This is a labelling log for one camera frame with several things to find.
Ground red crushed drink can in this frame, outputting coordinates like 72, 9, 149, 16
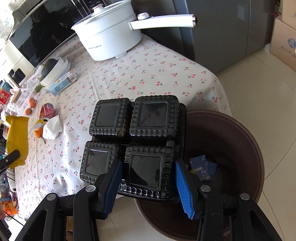
39, 103, 55, 118

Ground small orange fruit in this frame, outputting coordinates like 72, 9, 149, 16
25, 108, 32, 115
29, 97, 37, 108

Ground white tissue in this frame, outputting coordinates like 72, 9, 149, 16
43, 115, 63, 140

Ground grey refrigerator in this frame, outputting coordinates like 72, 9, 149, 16
132, 0, 275, 73

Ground cherry print tablecloth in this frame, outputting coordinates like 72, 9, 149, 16
15, 36, 231, 219

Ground small blue carton box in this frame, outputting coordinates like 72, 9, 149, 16
190, 155, 217, 181

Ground dark green squash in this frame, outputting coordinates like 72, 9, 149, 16
41, 58, 58, 77

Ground white electric cooking pot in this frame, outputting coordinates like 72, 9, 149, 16
71, 1, 197, 61

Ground upper cardboard box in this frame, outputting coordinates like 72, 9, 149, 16
270, 16, 296, 71

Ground glass cake stand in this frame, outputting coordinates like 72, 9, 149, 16
10, 84, 30, 103

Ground light blue milk carton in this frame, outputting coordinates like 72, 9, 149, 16
49, 68, 78, 96

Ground yellow snack wrapper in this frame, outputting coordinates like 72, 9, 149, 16
6, 115, 29, 169

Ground black wire snack rack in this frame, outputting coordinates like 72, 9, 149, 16
1, 124, 19, 219

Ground white stacked bowls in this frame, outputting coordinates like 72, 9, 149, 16
40, 57, 71, 88

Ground black microwave oven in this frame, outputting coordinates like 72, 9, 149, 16
8, 0, 112, 67

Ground brown plastic trash bin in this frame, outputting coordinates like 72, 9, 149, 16
135, 110, 264, 240

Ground black plastic food tray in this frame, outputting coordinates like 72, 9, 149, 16
80, 95, 187, 202

